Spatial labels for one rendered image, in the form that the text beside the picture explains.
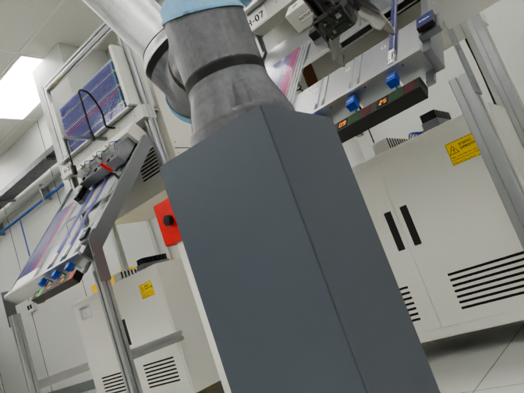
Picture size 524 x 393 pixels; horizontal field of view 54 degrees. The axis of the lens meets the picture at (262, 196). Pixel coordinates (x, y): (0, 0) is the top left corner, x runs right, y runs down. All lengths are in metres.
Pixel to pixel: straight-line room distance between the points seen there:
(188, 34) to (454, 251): 1.03
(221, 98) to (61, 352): 5.89
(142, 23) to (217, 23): 0.21
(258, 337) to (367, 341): 0.12
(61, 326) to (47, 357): 0.53
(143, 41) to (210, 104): 0.26
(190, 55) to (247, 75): 0.08
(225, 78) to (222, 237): 0.20
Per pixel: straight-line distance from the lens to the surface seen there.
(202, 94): 0.68
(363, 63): 1.38
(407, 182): 1.54
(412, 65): 1.22
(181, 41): 0.72
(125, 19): 0.90
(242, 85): 0.67
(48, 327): 6.56
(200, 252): 0.65
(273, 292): 0.59
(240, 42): 0.70
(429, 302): 1.57
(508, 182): 1.15
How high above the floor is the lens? 0.35
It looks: 10 degrees up
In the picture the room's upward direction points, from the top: 20 degrees counter-clockwise
